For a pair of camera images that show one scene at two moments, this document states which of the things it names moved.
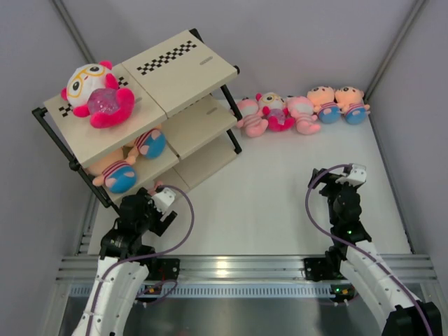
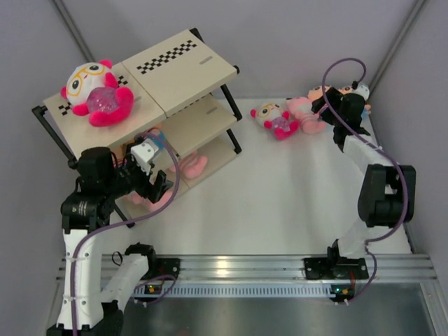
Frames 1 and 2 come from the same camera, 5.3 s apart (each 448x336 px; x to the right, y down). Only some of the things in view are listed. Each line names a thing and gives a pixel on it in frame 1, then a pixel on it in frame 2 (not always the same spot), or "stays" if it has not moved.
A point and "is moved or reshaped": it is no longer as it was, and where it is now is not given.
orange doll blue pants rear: x=150 y=143 stays
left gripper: x=146 y=200 to x=147 y=190
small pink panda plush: x=275 y=110 is moved or reshaped
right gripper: x=329 y=180 to x=333 y=97
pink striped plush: x=252 y=120 to x=192 y=165
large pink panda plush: x=91 y=90 stays
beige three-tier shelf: x=183 y=80 stays
